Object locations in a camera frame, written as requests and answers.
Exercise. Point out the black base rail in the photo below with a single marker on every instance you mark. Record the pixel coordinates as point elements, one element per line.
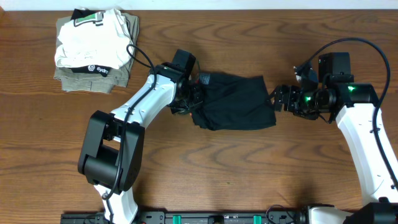
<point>272,216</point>

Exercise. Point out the black leggings with red waistband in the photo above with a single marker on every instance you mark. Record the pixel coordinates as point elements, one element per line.
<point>232,102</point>

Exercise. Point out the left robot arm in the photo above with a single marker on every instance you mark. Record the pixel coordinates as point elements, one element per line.
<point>111,155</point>

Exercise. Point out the khaki folded garment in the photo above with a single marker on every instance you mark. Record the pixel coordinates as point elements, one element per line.
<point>95,82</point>

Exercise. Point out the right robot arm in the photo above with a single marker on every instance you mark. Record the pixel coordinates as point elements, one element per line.
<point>353,108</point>

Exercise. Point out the white folded t-shirt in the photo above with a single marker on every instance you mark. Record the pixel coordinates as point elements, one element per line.
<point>98,39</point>

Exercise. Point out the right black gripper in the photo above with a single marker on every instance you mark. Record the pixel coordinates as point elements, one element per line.
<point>291,105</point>

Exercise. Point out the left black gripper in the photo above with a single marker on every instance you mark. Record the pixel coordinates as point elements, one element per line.
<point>193,98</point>

